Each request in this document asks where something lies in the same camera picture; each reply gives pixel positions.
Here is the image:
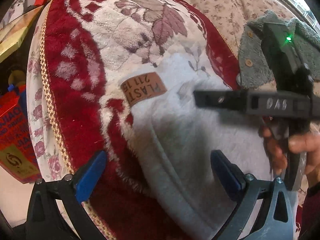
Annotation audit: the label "red and cream floral blanket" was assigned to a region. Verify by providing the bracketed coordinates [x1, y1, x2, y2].
[27, 0, 239, 239]

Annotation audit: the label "person's right hand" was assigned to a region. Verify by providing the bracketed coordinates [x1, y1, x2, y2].
[260, 126, 320, 189]

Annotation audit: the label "red cardboard box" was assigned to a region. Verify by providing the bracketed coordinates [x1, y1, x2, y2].
[0, 85, 41, 184]

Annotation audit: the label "grey-green fleece jacket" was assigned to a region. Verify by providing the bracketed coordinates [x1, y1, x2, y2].
[236, 10, 319, 93]

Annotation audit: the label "light grey fleece pants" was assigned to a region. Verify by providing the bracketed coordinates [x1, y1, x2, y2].
[124, 53, 273, 239]

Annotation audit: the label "cream floral quilt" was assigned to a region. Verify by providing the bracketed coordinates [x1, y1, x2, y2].
[184, 0, 296, 56]

